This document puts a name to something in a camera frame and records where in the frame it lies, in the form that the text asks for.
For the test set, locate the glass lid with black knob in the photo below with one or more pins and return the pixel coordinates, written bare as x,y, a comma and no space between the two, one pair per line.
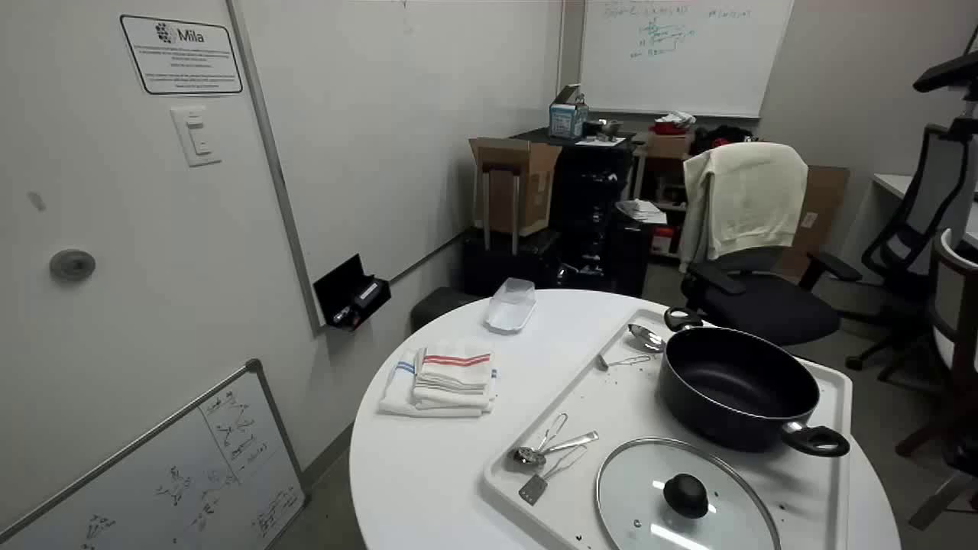
637,500

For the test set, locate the black cooking pot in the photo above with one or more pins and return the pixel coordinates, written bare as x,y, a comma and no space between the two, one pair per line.
733,423

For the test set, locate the low black case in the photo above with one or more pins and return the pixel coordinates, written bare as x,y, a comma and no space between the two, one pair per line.
507,265

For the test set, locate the clear plastic container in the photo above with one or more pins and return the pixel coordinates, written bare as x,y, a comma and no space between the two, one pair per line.
507,305

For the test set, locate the open cardboard box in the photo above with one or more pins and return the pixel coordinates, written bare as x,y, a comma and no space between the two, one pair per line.
521,186

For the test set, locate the folded white towel red stripe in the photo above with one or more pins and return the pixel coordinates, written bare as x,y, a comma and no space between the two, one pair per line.
448,384

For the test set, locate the tall black cabinet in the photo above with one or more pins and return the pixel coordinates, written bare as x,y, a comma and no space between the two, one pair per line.
591,216

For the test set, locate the small metal round piece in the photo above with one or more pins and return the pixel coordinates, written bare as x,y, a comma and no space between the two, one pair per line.
607,359

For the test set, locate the black marker holder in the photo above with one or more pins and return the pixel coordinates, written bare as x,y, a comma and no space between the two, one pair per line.
345,290

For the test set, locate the large metal spoon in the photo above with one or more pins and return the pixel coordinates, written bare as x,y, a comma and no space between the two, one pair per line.
642,338

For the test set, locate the white paper stack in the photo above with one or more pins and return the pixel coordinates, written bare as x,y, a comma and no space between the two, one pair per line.
642,211

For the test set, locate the white plastic tray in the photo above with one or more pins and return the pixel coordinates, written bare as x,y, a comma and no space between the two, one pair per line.
599,407

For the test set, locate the blue tissue box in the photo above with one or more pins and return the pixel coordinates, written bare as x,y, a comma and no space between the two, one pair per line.
565,116

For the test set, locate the metal measuring spoon set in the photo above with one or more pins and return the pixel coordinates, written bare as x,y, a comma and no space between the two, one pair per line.
530,457

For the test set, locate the brown wooden shelf unit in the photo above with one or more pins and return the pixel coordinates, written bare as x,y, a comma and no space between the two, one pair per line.
660,170

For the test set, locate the red item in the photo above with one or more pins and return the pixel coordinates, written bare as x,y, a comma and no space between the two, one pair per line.
673,125

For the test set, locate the cream cloth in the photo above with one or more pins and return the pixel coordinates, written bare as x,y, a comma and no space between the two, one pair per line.
749,199

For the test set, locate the black bag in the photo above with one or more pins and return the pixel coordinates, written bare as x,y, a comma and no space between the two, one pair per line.
723,138

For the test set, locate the whiteboard with green writing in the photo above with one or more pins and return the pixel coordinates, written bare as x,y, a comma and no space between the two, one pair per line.
681,63

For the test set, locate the flat cardboard sheet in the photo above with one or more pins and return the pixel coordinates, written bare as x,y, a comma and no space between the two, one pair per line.
823,216

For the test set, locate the small framed whiteboard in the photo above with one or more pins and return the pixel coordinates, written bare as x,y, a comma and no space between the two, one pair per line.
201,468

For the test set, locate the white desk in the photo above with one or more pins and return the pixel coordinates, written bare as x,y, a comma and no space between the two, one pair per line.
894,183

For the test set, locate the white curved panel black rim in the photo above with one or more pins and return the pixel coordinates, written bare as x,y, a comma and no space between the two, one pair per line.
954,293

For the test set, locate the dark wooden stand legs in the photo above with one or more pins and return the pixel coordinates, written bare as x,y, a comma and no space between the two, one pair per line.
949,438

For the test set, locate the large wall whiteboard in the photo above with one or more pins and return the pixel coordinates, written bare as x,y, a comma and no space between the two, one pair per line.
406,122

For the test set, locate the white light switch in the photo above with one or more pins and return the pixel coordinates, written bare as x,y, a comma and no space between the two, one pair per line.
197,138

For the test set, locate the white wall sign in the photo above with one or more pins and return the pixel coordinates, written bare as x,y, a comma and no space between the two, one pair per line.
184,56

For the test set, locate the round grey wall stopper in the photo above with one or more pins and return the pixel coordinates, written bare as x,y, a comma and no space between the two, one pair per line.
71,265

